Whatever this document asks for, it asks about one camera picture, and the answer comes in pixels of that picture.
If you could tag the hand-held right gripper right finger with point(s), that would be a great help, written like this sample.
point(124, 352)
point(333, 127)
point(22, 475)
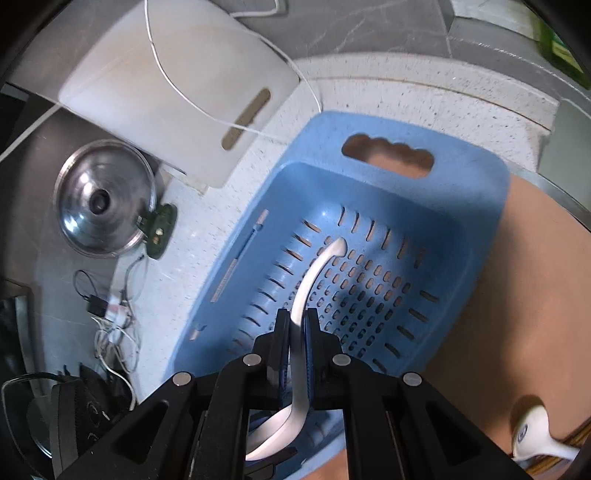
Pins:
point(309, 369)

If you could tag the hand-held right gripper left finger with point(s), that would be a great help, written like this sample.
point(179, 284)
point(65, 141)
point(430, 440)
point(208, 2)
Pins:
point(278, 369)

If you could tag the white ceramic spoon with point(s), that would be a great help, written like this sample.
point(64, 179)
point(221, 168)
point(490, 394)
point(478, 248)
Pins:
point(531, 429)
point(307, 286)

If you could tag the blue plastic basket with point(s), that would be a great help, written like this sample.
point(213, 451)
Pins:
point(415, 207)

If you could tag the black device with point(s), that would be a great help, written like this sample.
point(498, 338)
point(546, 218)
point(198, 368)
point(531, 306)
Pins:
point(74, 415)

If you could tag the brown mat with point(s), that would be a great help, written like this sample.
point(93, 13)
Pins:
point(531, 300)

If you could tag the steel pot lid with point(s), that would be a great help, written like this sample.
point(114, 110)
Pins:
point(106, 203)

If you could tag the dark cooktop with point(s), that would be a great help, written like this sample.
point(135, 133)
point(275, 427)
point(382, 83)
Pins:
point(37, 207)

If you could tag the white cutting board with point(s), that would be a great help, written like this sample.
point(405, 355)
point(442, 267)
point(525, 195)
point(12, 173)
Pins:
point(115, 92)

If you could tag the green bottle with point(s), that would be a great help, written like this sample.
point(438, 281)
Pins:
point(561, 50)

